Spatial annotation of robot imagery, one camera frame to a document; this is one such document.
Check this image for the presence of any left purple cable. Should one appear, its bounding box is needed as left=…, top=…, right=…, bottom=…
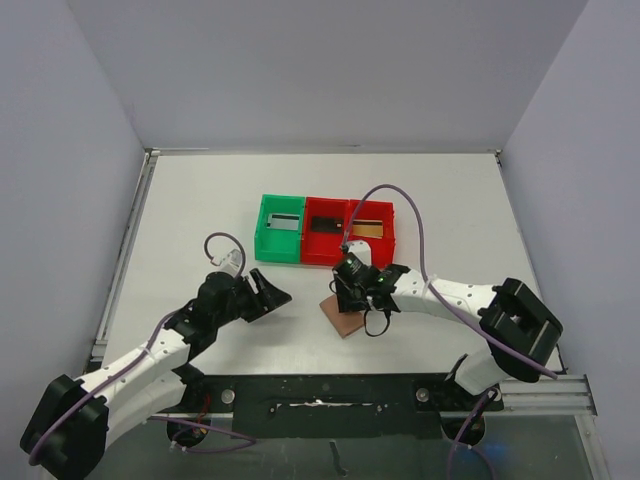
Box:
left=27, top=232, right=261, bottom=469

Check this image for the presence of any black card in red bin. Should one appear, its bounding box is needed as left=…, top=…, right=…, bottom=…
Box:
left=310, top=216, right=343, bottom=234

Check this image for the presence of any red double plastic bin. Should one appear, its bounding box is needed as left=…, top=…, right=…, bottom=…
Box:
left=299, top=195, right=397, bottom=271

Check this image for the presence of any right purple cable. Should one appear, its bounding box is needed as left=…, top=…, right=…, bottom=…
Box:
left=339, top=184, right=559, bottom=480

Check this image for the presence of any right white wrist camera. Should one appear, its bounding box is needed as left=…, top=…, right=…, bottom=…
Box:
left=342, top=239, right=373, bottom=265

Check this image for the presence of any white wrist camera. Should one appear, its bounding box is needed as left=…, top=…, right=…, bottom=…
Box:
left=210, top=249, right=246, bottom=278
left=342, top=239, right=373, bottom=265

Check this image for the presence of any silver card in green bin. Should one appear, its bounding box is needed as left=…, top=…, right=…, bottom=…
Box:
left=266, top=213, right=300, bottom=231

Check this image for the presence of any aluminium rail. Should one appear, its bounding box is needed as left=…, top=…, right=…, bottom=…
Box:
left=124, top=371, right=596, bottom=415
left=88, top=149, right=159, bottom=364

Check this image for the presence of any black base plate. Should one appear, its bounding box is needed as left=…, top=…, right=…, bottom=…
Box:
left=168, top=373, right=480, bottom=440

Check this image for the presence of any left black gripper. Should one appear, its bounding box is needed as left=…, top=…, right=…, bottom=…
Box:
left=214, top=269, right=290, bottom=328

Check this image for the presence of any gold card in red bin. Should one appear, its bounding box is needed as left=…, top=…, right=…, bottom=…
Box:
left=351, top=219, right=384, bottom=239

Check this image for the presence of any green plastic bin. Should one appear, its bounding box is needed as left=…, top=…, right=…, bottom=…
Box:
left=254, top=194, right=306, bottom=264

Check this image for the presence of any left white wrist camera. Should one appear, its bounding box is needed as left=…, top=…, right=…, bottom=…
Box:
left=210, top=249, right=246, bottom=278

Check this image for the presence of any aluminium front rail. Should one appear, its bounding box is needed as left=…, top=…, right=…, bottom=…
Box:
left=124, top=371, right=596, bottom=415

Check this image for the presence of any tan leather card holder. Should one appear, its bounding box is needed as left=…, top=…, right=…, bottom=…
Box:
left=319, top=295, right=364, bottom=339

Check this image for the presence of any purple cable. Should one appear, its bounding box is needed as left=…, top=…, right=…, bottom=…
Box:
left=27, top=232, right=261, bottom=469
left=339, top=184, right=559, bottom=480

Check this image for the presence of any aluminium left rail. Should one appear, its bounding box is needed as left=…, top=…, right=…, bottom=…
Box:
left=88, top=149, right=159, bottom=364

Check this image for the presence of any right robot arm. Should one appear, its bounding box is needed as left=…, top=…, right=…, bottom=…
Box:
left=333, top=253, right=563, bottom=409

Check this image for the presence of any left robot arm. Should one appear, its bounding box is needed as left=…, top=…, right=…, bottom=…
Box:
left=20, top=269, right=292, bottom=479

